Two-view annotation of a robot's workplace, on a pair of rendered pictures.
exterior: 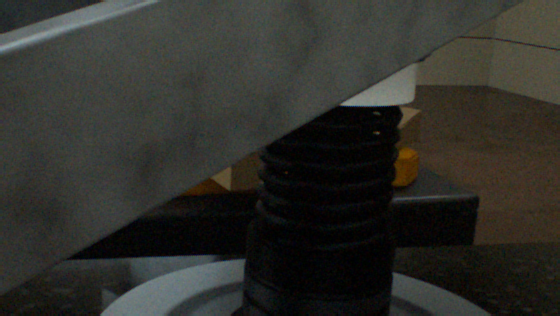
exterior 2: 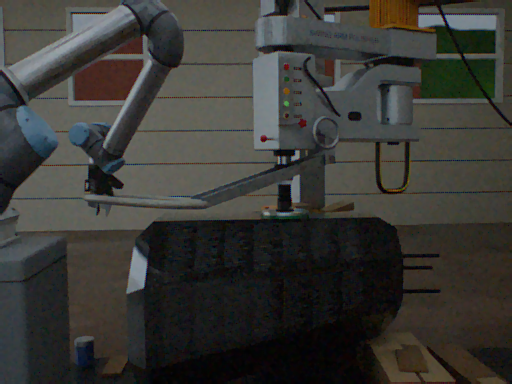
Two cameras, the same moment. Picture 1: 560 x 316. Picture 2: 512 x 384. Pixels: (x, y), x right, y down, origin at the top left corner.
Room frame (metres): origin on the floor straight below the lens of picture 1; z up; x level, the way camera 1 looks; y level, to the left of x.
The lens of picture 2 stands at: (-2.14, -0.72, 1.10)
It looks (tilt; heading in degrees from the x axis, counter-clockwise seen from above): 4 degrees down; 19
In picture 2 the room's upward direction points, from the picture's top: 1 degrees counter-clockwise
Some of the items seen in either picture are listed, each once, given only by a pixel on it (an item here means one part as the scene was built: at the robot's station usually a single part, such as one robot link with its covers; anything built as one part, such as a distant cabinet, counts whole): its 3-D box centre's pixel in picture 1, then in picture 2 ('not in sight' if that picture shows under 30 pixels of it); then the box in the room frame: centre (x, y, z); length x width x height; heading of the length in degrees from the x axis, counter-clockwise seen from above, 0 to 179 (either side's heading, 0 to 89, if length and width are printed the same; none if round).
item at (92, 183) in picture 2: not in sight; (98, 179); (-0.15, 0.64, 1.01); 0.09 x 0.08 x 0.12; 168
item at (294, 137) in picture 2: not in sight; (298, 107); (0.38, -0.08, 1.32); 0.36 x 0.22 x 0.45; 139
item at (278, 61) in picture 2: not in sight; (284, 91); (0.19, -0.06, 1.37); 0.08 x 0.03 x 0.28; 139
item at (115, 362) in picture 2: not in sight; (116, 365); (0.33, 0.90, 0.02); 0.25 x 0.10 x 0.01; 21
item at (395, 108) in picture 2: not in sight; (393, 106); (0.81, -0.46, 1.34); 0.19 x 0.19 x 0.20
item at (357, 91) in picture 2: not in sight; (354, 112); (0.60, -0.29, 1.30); 0.74 x 0.23 x 0.49; 139
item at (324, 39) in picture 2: not in sight; (345, 46); (0.58, -0.25, 1.62); 0.96 x 0.25 x 0.17; 139
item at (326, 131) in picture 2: not in sight; (321, 133); (0.33, -0.19, 1.20); 0.15 x 0.10 x 0.15; 139
